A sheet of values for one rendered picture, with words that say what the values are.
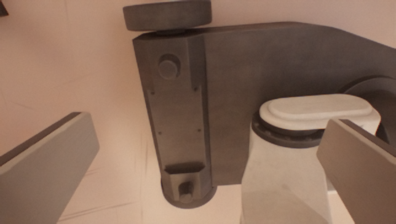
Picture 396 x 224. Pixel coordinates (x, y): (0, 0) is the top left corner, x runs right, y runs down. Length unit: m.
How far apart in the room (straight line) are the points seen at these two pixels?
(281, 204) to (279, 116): 0.17
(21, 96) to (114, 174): 0.42
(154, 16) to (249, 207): 0.36
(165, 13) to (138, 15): 0.06
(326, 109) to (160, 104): 0.34
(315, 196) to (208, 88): 0.30
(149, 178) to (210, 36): 0.65
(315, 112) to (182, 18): 0.30
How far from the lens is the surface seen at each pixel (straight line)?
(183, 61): 0.42
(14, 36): 0.80
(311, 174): 0.35
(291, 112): 0.39
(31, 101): 0.86
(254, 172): 0.33
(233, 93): 0.50
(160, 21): 0.42
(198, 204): 0.69
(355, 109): 0.45
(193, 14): 0.44
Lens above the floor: 0.62
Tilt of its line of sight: 62 degrees down
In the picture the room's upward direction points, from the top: 176 degrees clockwise
